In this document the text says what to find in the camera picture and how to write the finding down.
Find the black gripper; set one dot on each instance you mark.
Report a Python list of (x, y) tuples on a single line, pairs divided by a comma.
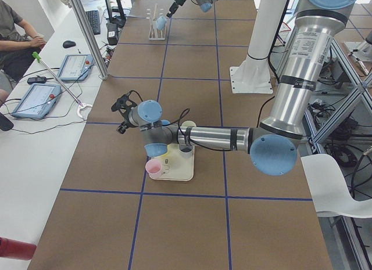
[(125, 121), (176, 3)]

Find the light blue cup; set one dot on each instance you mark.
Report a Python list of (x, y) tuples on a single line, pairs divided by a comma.
[(161, 22)]

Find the pink cup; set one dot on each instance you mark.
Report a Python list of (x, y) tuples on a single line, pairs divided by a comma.
[(154, 168)]

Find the grey cup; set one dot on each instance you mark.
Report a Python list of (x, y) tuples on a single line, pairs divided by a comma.
[(186, 151)]

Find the wooden rack dowel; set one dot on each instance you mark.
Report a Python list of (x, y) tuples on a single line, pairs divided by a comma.
[(155, 32)]

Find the cream white cup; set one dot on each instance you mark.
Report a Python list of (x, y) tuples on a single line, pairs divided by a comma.
[(188, 123)]

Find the metal grabber stick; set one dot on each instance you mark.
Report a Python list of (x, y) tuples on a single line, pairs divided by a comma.
[(81, 105)]

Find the black monitor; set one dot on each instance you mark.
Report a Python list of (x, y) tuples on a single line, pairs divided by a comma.
[(115, 12)]

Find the black label box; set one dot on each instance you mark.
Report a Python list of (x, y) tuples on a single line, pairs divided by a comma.
[(112, 33)]

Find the cream plastic tray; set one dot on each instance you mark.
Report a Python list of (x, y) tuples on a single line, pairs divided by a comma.
[(175, 167)]

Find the far teach pendant tablet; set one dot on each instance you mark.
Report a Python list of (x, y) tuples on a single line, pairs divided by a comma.
[(75, 67)]

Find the teach pendant tablet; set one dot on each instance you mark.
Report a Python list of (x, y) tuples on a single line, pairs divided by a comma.
[(75, 67), (38, 101)]

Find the black keyboard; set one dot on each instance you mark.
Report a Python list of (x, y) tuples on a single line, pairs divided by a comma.
[(94, 21)]

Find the near teach pendant tablet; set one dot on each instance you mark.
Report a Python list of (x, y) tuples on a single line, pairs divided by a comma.
[(38, 101)]

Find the black computer mouse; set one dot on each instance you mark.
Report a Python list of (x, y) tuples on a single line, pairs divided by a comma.
[(68, 44)]

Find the seated person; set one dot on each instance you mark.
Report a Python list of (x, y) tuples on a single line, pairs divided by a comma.
[(19, 40)]

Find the red fire extinguisher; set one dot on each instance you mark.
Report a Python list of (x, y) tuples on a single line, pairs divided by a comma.
[(16, 249)]

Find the white plastic chair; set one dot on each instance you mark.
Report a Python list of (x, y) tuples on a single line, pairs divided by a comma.
[(329, 191)]

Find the white wire cup rack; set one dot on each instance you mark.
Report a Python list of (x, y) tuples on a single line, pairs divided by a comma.
[(161, 34)]

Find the aluminium frame post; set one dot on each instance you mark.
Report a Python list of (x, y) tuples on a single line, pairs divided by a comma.
[(89, 37)]

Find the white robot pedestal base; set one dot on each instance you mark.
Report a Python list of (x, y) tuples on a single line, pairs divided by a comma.
[(253, 75)]

